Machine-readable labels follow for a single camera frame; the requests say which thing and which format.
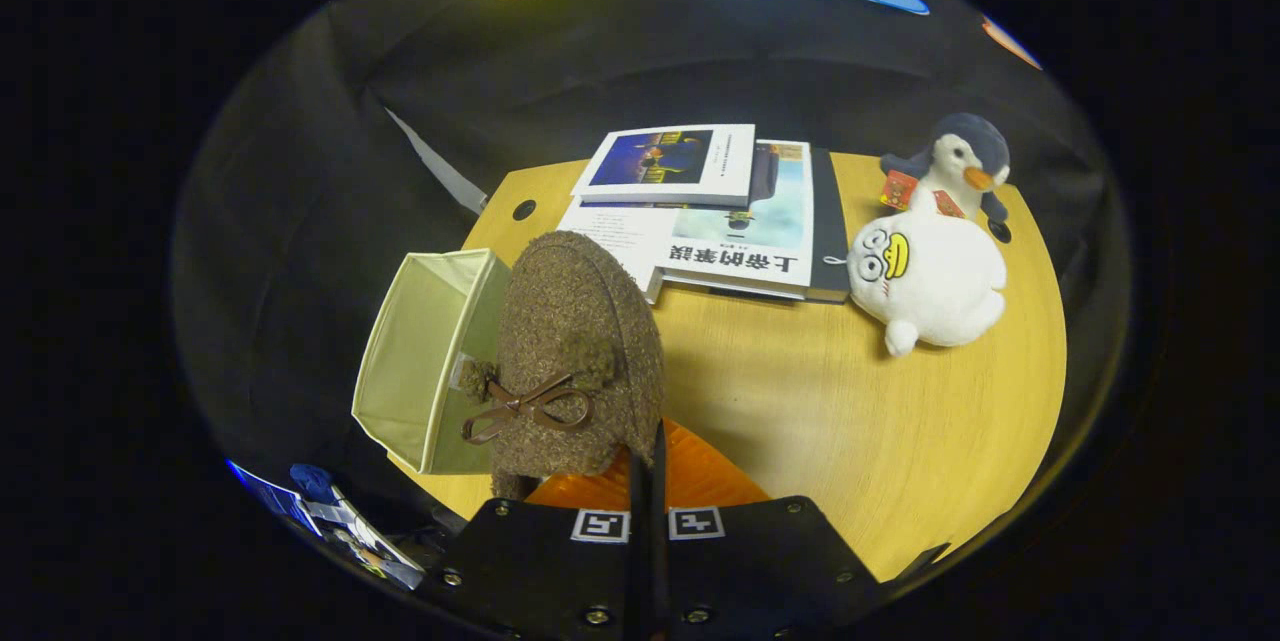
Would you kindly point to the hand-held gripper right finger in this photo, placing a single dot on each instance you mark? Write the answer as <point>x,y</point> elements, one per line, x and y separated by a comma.
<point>740,571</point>

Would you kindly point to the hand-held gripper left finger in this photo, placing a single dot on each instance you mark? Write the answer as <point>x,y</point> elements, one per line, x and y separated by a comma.
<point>560,571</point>

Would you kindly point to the green fabric storage box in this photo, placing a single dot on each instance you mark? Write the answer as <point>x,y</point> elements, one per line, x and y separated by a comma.
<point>420,371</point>

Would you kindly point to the brown fuzzy shoe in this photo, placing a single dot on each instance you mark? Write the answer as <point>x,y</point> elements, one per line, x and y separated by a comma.
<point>570,321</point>

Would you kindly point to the blue printed box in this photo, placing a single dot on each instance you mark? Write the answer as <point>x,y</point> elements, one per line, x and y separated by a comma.
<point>270,496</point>

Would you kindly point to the white printed package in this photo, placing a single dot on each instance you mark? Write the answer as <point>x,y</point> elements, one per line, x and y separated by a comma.
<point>370,541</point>

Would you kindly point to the blue crumpled cloth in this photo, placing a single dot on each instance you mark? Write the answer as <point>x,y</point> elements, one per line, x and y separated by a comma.
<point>312,481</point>

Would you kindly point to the book with pale sky cover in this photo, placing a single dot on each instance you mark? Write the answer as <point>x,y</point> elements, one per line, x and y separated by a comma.
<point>760,231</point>

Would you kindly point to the white round plush toy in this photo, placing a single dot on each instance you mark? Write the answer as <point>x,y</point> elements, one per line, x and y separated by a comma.
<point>945,281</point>

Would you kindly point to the book with blue photo cover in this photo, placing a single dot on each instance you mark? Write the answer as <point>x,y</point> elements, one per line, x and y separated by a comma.
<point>680,166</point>

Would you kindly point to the navy white penguin plush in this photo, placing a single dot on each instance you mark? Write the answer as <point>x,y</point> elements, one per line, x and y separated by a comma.
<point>965,151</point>

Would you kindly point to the black backdrop cloth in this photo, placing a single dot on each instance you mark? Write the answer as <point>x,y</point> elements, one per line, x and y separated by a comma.
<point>650,71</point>

